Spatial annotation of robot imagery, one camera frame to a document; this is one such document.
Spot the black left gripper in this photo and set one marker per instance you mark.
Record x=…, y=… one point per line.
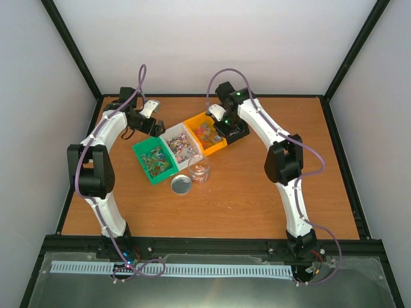
x=148, y=129

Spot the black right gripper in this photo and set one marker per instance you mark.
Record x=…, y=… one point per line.
x=228, y=131

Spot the black candy bin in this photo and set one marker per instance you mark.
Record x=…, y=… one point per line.
x=232, y=140

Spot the green candy bin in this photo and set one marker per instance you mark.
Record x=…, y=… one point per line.
x=156, y=161

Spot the white candy bin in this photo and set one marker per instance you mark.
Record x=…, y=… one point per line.
x=181, y=144

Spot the yellow candy bin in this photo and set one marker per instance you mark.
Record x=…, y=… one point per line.
x=201, y=128

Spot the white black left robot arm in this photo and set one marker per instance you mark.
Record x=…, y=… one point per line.
x=90, y=168

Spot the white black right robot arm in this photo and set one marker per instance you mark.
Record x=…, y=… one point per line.
x=238, y=112

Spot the clear plastic jar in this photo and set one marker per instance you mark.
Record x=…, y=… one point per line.
x=199, y=168

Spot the round metal jar lid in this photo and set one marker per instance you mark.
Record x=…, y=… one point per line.
x=181, y=184

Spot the grey metal front plate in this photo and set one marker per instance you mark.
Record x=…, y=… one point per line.
x=360, y=282

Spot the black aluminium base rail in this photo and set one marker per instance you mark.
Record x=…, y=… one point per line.
x=150, y=247

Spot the light blue slotted cable duct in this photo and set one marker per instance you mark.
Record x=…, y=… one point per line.
x=174, y=270

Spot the black enclosure frame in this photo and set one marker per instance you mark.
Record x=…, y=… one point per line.
x=361, y=38

